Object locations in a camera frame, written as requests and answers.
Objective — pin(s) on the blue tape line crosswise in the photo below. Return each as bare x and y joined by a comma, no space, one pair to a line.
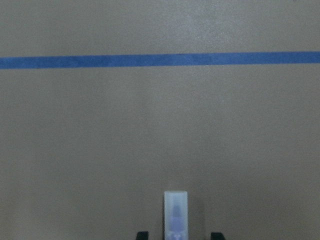
160,60

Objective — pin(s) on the purple highlighter pen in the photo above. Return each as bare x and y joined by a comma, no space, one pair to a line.
176,215

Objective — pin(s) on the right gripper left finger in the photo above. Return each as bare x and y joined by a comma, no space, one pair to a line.
142,235

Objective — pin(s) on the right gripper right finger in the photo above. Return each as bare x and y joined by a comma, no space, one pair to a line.
216,236

